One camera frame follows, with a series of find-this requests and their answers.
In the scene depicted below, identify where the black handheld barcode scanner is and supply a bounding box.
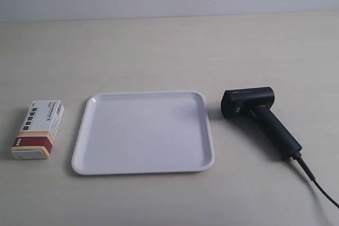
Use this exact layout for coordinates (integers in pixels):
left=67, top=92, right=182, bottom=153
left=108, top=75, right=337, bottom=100
left=220, top=87, right=302, bottom=160

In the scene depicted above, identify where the white red medicine box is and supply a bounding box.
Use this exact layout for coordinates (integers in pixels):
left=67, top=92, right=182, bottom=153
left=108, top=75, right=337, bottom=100
left=11, top=100, right=65, bottom=160

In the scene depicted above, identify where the white plastic tray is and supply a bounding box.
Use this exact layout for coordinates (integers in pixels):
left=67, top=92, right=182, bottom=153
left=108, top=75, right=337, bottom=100
left=72, top=91, right=215, bottom=176

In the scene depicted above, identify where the black scanner cable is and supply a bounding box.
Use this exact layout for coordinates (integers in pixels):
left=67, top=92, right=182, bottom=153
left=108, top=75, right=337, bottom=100
left=291, top=150, right=339, bottom=210

